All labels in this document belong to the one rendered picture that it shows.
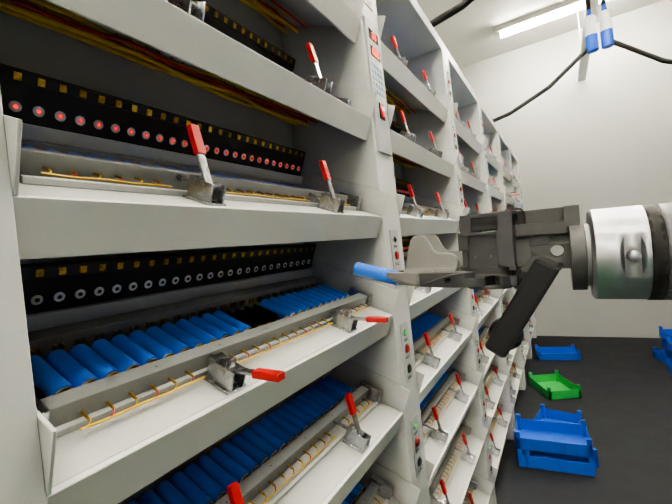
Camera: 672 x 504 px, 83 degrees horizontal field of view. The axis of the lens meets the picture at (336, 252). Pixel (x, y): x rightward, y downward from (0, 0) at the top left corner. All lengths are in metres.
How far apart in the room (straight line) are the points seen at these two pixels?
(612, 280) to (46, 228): 0.47
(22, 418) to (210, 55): 0.38
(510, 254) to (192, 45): 0.40
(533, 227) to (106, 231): 0.40
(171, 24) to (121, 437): 0.39
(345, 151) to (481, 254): 0.47
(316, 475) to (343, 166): 0.57
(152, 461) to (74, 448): 0.06
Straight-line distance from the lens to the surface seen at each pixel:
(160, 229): 0.39
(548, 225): 0.44
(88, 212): 0.35
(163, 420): 0.41
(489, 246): 0.43
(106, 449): 0.38
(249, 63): 0.54
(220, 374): 0.45
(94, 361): 0.45
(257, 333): 0.52
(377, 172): 0.79
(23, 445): 0.34
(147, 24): 0.46
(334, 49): 0.91
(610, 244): 0.42
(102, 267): 0.51
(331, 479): 0.65
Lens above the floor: 1.08
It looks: level
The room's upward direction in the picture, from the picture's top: 6 degrees counter-clockwise
